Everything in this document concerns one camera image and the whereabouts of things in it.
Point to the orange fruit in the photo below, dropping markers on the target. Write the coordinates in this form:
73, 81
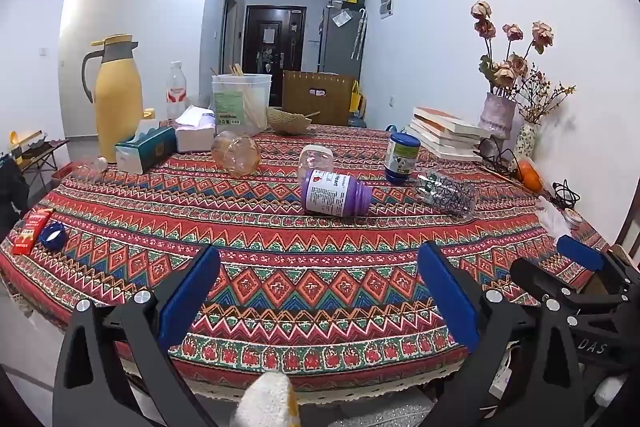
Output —
530, 176

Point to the white paperback book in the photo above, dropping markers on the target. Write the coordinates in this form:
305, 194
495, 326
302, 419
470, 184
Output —
437, 142
450, 153
440, 133

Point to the woven basket bowl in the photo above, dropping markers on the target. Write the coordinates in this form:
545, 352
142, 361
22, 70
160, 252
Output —
289, 121

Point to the dried rose bouquet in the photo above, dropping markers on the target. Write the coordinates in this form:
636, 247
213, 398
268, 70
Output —
510, 67

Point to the wall electrical panel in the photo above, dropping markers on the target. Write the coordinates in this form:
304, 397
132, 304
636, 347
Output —
386, 2

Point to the red snack packet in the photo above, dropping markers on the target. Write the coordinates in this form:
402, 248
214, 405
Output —
31, 231

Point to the clear plastic container with chopsticks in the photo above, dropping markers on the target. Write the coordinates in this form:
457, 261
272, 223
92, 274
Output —
241, 104

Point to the grey refrigerator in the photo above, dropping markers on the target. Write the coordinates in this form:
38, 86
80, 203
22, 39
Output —
342, 42

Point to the white yellow sponge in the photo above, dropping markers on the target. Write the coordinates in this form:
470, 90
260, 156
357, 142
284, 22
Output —
265, 399

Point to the yellow thermos jug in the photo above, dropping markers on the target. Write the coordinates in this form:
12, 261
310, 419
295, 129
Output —
117, 99

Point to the round amber glass jar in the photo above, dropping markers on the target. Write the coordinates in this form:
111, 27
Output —
236, 153

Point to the white folded umbrella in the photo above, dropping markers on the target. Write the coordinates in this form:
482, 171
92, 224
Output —
359, 34

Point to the blue lidded jar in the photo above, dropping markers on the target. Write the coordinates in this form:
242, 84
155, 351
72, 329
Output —
401, 157

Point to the blue bottle lid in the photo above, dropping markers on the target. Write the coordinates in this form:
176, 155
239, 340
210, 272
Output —
52, 237

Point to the small clear empty bottle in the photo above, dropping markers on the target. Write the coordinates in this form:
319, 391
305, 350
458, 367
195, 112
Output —
90, 168

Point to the yellow blossom twigs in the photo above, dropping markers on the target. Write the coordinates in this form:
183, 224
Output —
542, 99

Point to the clear patterned lying bottle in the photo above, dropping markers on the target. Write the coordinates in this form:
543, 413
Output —
446, 194

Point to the clear water bottle red label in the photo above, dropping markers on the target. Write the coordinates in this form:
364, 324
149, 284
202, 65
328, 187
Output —
176, 89

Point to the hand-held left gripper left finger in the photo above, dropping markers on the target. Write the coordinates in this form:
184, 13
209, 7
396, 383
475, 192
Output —
192, 294

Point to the dark entrance door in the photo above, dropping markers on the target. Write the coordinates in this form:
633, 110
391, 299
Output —
272, 47

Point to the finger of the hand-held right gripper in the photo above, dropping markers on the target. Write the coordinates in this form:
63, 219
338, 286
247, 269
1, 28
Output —
537, 279
580, 253

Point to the small clear plastic jar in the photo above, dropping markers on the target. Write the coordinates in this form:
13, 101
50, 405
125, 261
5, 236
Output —
315, 163

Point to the teal tissue box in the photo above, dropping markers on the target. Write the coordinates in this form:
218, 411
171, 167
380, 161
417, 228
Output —
145, 148

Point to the yellow hanging bag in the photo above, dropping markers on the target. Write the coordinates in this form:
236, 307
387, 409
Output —
356, 97

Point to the purple labelled bottle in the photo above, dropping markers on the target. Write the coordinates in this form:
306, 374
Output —
332, 193

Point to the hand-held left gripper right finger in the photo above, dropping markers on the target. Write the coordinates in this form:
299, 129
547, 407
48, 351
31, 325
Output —
446, 297

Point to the wooden chair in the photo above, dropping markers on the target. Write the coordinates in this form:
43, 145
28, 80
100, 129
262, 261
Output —
631, 232

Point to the small speckled vase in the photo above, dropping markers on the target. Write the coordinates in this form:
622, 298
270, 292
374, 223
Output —
525, 142

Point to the white power strip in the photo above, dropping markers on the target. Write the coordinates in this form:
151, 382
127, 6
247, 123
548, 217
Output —
500, 377

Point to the pink ceramic vase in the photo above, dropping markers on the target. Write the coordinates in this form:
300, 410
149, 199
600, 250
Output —
496, 117

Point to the small folding side table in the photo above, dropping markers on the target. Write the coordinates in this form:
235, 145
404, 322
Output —
37, 152

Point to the white crumpled plastic bag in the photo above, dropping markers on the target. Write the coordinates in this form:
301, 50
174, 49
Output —
552, 217

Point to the stack of books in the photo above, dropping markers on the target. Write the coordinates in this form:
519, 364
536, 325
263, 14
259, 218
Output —
450, 119

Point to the small metal tin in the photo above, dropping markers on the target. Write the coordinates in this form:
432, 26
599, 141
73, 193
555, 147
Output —
573, 218

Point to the white tissue pack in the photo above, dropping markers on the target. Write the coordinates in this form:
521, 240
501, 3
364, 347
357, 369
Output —
196, 129

